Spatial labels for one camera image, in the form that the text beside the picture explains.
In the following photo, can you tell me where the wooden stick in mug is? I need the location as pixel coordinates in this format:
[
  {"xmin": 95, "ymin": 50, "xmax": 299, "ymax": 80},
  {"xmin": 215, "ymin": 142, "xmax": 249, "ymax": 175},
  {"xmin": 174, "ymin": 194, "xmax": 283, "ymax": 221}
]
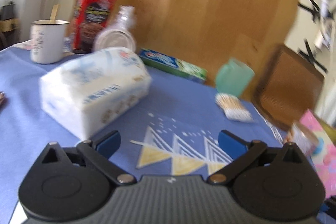
[{"xmin": 50, "ymin": 4, "xmax": 59, "ymax": 23}]

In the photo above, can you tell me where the mint green plastic cup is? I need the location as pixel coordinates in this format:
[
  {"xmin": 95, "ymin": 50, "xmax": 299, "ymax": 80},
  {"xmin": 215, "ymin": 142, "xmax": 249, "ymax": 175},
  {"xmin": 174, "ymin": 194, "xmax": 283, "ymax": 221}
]
[{"xmin": 215, "ymin": 58, "xmax": 255, "ymax": 97}]

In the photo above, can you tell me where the cotton swab bag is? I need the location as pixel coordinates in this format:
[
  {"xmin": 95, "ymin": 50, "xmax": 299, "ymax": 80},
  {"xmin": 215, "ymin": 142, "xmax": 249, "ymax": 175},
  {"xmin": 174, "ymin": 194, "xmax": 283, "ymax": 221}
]
[{"xmin": 215, "ymin": 93, "xmax": 253, "ymax": 122}]

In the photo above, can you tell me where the white enamel mug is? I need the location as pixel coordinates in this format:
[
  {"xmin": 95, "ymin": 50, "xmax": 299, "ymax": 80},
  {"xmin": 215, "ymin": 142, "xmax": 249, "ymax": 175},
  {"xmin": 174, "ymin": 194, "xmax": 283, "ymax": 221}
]
[{"xmin": 30, "ymin": 19, "xmax": 69, "ymax": 64}]

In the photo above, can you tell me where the red cocoa tin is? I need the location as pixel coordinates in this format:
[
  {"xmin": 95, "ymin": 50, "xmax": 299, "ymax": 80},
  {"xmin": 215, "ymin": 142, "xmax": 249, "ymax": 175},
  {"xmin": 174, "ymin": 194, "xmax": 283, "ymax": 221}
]
[{"xmin": 72, "ymin": 0, "xmax": 116, "ymax": 53}]

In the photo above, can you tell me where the pink biscuit tin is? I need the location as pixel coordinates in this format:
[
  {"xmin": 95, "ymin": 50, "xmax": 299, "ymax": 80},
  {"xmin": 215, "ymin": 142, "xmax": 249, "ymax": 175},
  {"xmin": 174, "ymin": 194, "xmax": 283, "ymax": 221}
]
[{"xmin": 299, "ymin": 110, "xmax": 336, "ymax": 198}]

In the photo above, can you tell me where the blue patterned tablecloth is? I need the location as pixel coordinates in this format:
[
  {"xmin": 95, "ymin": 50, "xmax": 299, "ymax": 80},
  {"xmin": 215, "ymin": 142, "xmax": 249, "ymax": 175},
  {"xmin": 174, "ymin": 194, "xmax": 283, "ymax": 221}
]
[{"xmin": 0, "ymin": 40, "xmax": 326, "ymax": 224}]

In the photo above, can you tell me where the green toothpaste box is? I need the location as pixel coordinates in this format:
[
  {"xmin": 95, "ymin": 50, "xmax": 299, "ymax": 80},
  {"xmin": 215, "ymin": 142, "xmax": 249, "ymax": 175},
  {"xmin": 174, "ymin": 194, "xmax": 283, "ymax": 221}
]
[{"xmin": 138, "ymin": 49, "xmax": 207, "ymax": 84}]

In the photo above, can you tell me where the clear plastic bottle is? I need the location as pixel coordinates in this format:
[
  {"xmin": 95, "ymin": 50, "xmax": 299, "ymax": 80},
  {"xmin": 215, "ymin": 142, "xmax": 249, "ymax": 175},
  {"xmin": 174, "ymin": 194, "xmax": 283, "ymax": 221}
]
[{"xmin": 92, "ymin": 6, "xmax": 136, "ymax": 52}]

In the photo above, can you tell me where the white tissue pack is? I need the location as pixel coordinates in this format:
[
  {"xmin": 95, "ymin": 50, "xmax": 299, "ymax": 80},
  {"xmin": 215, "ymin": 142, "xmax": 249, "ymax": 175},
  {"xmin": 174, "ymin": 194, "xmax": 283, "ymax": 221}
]
[{"xmin": 39, "ymin": 47, "xmax": 151, "ymax": 140}]

